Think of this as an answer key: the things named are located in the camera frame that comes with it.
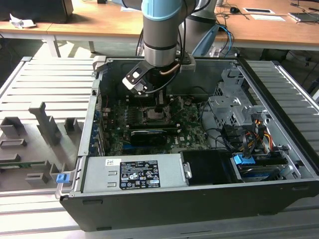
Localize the metal socket cover frame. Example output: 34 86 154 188
164 96 187 120

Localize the CPU socket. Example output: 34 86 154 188
141 104 176 125

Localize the black graphics card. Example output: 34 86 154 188
130 128 168 147

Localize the green motherboard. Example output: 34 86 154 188
98 96 212 156

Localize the silver metal disk bay cage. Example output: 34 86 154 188
207 68 270 131

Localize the white paper sheet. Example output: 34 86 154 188
250 14 287 22
120 6 142 13

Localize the black plastic shroud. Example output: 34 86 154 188
179 150 236 187

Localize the grey power supply with label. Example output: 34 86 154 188
81 153 186 194

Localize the hard disk in blue carrier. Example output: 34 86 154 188
231 153 287 182

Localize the black grey open PC case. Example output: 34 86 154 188
55 56 319 232

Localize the blue plastic case latch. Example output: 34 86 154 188
56 173 70 185

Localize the white framed black tablet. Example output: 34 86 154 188
243 7 276 15

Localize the grey parts rack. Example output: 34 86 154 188
0 101 84 192

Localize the large black box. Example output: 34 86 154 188
0 0 75 25

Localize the crumpled white paper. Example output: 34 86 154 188
9 13 37 30

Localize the green RAM stick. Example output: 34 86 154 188
0 161 48 169

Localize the grey laptop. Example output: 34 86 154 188
288 11 319 25

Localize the blue cable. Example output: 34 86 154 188
219 24 235 57

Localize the thick black cable bundle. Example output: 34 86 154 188
240 131 259 160

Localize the orange yellow wire bundle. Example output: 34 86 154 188
253 119 274 153

